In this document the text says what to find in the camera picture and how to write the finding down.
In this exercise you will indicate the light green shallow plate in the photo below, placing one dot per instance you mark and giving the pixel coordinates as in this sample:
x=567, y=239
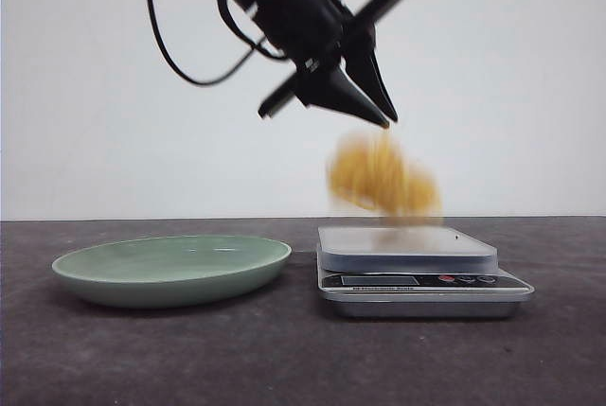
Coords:
x=171, y=272

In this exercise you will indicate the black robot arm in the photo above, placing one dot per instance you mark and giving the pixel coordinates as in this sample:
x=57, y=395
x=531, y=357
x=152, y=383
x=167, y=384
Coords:
x=333, y=50

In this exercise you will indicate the yellow vermicelli noodle bundle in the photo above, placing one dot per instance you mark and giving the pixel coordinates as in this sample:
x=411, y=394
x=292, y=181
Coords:
x=372, y=172

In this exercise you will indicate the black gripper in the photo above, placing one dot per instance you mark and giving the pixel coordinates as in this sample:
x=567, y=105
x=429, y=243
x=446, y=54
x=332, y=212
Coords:
x=333, y=50

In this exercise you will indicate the silver digital kitchen scale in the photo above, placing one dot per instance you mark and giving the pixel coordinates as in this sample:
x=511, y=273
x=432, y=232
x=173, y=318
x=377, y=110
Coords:
x=414, y=271

